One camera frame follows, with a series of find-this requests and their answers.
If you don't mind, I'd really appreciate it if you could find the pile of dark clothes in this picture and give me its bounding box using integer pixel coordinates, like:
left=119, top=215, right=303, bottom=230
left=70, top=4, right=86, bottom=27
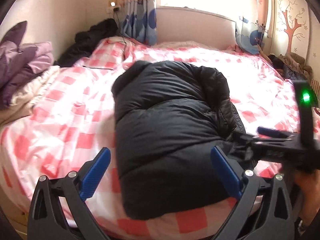
left=267, top=52, right=314, bottom=83

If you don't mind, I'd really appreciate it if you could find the tree wall sticker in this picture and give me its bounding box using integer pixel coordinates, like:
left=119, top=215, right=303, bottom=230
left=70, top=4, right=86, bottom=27
left=277, top=0, right=308, bottom=53

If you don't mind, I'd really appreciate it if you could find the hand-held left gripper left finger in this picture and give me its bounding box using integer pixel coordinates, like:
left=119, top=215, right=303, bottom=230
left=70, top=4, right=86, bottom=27
left=28, top=147, right=112, bottom=240

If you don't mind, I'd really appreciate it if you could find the blue patterned curtain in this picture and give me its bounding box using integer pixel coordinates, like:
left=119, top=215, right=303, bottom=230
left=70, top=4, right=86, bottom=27
left=235, top=0, right=272, bottom=55
left=119, top=0, right=158, bottom=46

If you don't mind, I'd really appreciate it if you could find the cream quilted jacket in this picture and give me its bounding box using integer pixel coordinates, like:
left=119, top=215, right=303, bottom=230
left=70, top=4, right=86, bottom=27
left=0, top=65, right=60, bottom=125

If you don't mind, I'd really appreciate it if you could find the black charging cable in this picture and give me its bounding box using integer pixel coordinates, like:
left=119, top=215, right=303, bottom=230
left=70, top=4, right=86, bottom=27
left=82, top=11, right=127, bottom=70

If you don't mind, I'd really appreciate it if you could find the black puffer jacket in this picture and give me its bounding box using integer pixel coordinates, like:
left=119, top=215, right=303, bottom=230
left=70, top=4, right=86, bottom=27
left=111, top=60, right=258, bottom=221

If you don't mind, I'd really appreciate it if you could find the beige headboard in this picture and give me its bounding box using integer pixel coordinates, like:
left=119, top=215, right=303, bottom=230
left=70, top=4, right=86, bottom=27
left=155, top=7, right=238, bottom=49

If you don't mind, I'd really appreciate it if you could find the white wall socket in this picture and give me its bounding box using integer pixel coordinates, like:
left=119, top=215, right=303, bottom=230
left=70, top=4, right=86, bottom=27
left=106, top=0, right=123, bottom=13

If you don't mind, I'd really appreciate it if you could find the pink checked bed sheet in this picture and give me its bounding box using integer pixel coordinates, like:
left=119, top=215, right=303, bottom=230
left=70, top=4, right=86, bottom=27
left=0, top=36, right=320, bottom=238

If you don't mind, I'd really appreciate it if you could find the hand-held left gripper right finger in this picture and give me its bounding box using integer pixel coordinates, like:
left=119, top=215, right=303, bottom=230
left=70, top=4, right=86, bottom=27
left=210, top=145, right=294, bottom=240

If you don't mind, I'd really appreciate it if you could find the person's right hand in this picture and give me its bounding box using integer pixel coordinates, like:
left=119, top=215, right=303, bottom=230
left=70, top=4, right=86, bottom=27
left=294, top=171, right=317, bottom=227

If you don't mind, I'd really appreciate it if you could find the purple jacket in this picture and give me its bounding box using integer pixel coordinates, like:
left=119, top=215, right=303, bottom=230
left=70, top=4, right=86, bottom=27
left=0, top=21, right=54, bottom=109

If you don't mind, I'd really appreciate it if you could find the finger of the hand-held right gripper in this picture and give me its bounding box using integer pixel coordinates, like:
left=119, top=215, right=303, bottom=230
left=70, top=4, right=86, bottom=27
left=257, top=126, right=295, bottom=140
left=231, top=132, right=283, bottom=162

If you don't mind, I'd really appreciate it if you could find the black coat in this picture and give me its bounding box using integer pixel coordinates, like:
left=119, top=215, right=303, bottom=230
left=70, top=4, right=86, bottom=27
left=54, top=18, right=120, bottom=68

